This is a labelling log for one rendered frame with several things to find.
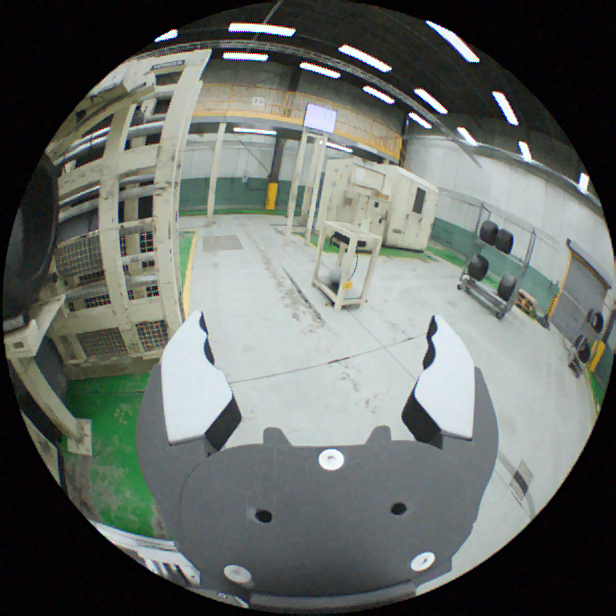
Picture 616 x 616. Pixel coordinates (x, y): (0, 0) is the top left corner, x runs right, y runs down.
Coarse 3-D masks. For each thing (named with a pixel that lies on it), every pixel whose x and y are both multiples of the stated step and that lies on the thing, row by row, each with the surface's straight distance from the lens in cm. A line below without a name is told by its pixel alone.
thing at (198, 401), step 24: (192, 336) 10; (168, 360) 10; (192, 360) 9; (168, 384) 9; (192, 384) 8; (216, 384) 8; (168, 408) 8; (192, 408) 8; (216, 408) 7; (168, 432) 7; (192, 432) 7; (216, 432) 7
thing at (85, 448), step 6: (84, 420) 168; (90, 420) 164; (84, 426) 166; (90, 426) 162; (84, 432) 164; (90, 432) 160; (84, 438) 162; (90, 438) 159; (72, 444) 170; (78, 444) 165; (84, 444) 161; (90, 444) 157; (72, 450) 168; (84, 450) 159; (90, 450) 156
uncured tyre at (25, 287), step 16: (48, 160) 101; (32, 176) 118; (48, 176) 103; (32, 192) 124; (48, 192) 117; (32, 208) 126; (48, 208) 118; (32, 224) 126; (48, 224) 117; (32, 240) 125; (48, 240) 115; (32, 256) 123; (48, 256) 100; (32, 272) 118; (48, 272) 105; (16, 288) 83; (32, 288) 90; (16, 304) 86
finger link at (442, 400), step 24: (432, 336) 12; (456, 336) 12; (432, 360) 10; (456, 360) 10; (432, 384) 9; (456, 384) 9; (408, 408) 8; (432, 408) 8; (456, 408) 8; (432, 432) 8; (456, 432) 8
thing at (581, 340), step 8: (592, 296) 745; (600, 304) 755; (592, 312) 651; (600, 312) 645; (584, 320) 741; (592, 320) 635; (600, 320) 674; (592, 328) 623; (600, 328) 676; (584, 336) 620; (592, 336) 755; (600, 336) 634; (576, 344) 712; (584, 344) 634; (576, 352) 623; (584, 352) 720; (576, 360) 699; (584, 360) 670; (584, 368) 638; (576, 376) 654
